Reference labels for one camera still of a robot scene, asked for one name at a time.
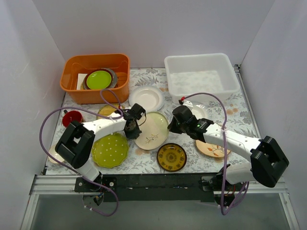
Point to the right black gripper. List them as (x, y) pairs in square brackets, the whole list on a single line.
[(174, 127)]

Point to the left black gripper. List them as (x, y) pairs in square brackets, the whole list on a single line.
[(132, 131)]

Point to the cream plate with twig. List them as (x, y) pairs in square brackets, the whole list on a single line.
[(153, 129)]

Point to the yellow black patterned plate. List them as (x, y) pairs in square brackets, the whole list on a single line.
[(171, 157)]

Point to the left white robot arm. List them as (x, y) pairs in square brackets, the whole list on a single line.
[(76, 143)]

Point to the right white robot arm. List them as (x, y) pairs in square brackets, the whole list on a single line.
[(266, 160)]

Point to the white plastic bin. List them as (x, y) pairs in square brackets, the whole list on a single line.
[(210, 73)]

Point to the stack of dark plates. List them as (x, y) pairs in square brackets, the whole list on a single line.
[(114, 79)]

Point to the white card in bin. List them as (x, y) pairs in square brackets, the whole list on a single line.
[(80, 80)]

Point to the orange plastic bin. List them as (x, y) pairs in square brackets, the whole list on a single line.
[(85, 64)]

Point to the floral table cloth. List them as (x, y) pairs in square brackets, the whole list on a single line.
[(139, 161)]

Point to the green dotted scalloped plate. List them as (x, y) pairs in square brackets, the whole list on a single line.
[(110, 151)]

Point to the white deep plate right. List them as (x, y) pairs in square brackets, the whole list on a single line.
[(199, 110)]

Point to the white deep plate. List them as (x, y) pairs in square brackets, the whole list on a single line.
[(149, 97), (199, 110)]

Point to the white deep plate left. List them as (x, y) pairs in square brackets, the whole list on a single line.
[(149, 97)]

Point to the round bamboo mat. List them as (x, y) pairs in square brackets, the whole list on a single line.
[(107, 110)]

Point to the cream plate with bird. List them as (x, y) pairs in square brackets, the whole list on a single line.
[(210, 150)]

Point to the lime green round plate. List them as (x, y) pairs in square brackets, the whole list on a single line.
[(98, 80)]

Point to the black mug red inside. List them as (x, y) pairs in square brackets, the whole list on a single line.
[(70, 116)]

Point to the small cream dish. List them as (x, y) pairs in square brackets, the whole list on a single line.
[(55, 157)]

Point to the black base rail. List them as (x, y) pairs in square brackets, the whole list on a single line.
[(154, 187)]

